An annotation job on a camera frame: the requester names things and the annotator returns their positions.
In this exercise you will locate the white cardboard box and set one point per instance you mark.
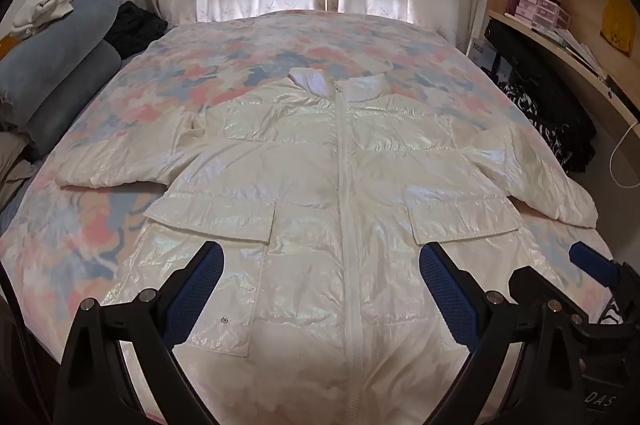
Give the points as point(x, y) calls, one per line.
point(480, 52)

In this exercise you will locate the blue rolled fleece blanket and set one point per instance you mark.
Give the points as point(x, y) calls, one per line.
point(55, 60)

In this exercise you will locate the black knitted cloth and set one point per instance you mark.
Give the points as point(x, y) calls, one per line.
point(135, 27)

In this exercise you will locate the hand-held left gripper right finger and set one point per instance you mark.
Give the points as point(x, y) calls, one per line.
point(450, 300)

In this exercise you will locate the pastel printed blanket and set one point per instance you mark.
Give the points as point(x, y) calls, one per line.
point(350, 40)

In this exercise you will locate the white shiny puffer jacket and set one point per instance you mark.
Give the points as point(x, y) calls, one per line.
point(300, 205)

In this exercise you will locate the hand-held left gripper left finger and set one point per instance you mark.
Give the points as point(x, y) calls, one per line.
point(192, 300)

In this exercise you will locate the black and white patterned cloth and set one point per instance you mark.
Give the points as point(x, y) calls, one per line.
point(537, 120)

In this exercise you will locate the black bag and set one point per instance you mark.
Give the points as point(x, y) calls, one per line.
point(540, 70)

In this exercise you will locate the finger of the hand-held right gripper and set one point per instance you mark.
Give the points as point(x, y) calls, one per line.
point(595, 261)
point(530, 285)

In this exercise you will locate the grey-blue bed sheet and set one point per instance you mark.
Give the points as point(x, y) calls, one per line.
point(127, 60)

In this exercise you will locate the yellow sticker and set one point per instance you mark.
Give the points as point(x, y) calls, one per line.
point(616, 25)

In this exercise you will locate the pink drawer organiser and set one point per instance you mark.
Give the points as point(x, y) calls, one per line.
point(542, 10)

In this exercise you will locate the stack of papers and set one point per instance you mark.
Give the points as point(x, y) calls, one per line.
point(580, 50)

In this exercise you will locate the grey crumpled cloth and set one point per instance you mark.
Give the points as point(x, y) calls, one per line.
point(12, 165)

